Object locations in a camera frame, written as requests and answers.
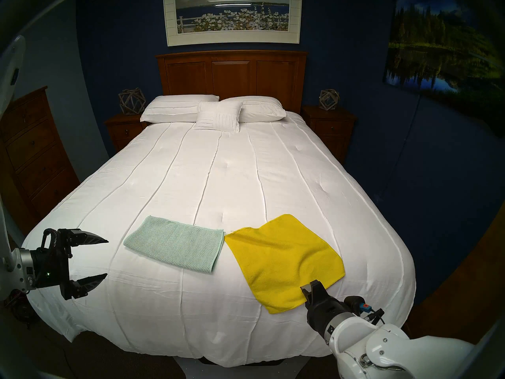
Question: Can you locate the brown wooden headboard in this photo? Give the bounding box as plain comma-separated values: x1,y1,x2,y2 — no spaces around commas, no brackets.
155,50,309,114

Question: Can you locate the grey geometric wire ornament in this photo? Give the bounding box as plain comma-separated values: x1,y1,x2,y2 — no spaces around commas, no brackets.
319,89,340,111
118,88,146,116

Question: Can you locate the long white pillow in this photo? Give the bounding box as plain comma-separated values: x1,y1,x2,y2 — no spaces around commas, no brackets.
219,96,287,123
140,94,220,123

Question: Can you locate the white bed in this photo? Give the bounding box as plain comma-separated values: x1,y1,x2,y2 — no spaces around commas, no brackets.
20,110,417,368

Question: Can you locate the dark floor cable bundle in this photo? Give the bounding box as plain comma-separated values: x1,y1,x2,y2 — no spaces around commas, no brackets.
4,289,40,327

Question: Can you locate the brown wooden nightstand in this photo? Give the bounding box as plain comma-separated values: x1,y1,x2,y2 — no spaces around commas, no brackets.
301,105,357,165
105,113,148,154

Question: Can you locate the small square white pillow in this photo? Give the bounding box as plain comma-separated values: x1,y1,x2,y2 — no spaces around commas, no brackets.
193,101,243,133

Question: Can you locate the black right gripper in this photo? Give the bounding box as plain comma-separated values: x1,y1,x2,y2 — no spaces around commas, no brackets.
301,280,356,336

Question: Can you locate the framed flower seascape picture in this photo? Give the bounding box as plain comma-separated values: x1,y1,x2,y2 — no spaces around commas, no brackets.
163,0,303,47

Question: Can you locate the forest lake wall poster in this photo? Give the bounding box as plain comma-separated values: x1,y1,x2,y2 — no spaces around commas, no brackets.
383,0,505,138

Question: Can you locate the mint green hand towel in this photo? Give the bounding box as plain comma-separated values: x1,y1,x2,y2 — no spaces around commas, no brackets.
123,216,224,273

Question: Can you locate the brown wooden dresser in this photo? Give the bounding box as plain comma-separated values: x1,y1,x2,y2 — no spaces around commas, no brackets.
0,86,80,233

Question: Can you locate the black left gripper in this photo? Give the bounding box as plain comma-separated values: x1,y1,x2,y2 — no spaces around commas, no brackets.
30,228,109,300

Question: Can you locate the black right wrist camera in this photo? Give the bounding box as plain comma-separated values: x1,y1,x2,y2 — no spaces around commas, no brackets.
343,295,385,326

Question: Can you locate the yellow hand towel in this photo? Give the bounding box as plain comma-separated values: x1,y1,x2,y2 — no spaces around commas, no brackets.
224,214,346,315

